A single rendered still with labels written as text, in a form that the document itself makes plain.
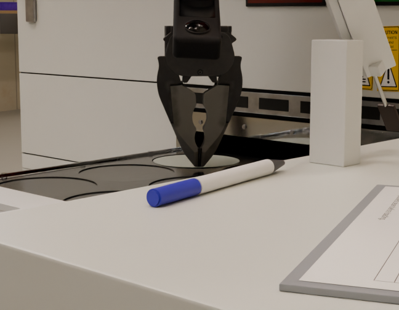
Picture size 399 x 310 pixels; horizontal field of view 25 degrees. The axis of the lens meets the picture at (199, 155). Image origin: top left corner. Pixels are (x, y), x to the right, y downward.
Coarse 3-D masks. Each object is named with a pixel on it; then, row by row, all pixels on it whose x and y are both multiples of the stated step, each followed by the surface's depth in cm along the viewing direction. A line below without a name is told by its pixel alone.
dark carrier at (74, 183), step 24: (72, 168) 98; (96, 168) 99; (120, 168) 99; (144, 168) 99; (168, 168) 98; (192, 168) 98; (216, 168) 98; (48, 192) 85; (72, 192) 85; (96, 192) 85
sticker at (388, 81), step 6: (384, 30) 97; (390, 30) 96; (396, 30) 96; (390, 36) 96; (396, 36) 96; (390, 42) 96; (396, 42) 96; (390, 48) 96; (396, 48) 96; (396, 54) 96; (396, 60) 96; (396, 66) 96; (390, 72) 97; (396, 72) 96; (378, 78) 98; (384, 78) 97; (390, 78) 97; (396, 78) 96; (384, 84) 97; (390, 84) 97; (396, 84) 96; (384, 90) 98; (390, 90) 97; (396, 90) 97
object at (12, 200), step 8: (0, 192) 54; (8, 192) 54; (16, 192) 54; (24, 192) 54; (0, 200) 52; (8, 200) 52; (16, 200) 52; (24, 200) 52; (32, 200) 52; (40, 200) 52; (48, 200) 52; (56, 200) 52; (0, 208) 51; (8, 208) 50; (16, 208) 50; (24, 208) 50
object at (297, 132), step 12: (204, 120) 115; (240, 120) 111; (252, 120) 109; (264, 120) 108; (276, 120) 107; (288, 120) 107; (228, 132) 112; (240, 132) 111; (252, 132) 110; (264, 132) 108; (276, 132) 107; (288, 132) 106; (300, 132) 105; (372, 132) 98; (384, 132) 97; (396, 132) 96
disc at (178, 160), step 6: (168, 156) 106; (174, 156) 106; (180, 156) 106; (186, 156) 106; (216, 156) 106; (222, 156) 106; (156, 162) 101; (162, 162) 101; (168, 162) 101; (174, 162) 101; (180, 162) 101; (186, 162) 101; (210, 162) 101; (216, 162) 101; (222, 162) 101; (228, 162) 101; (234, 162) 101
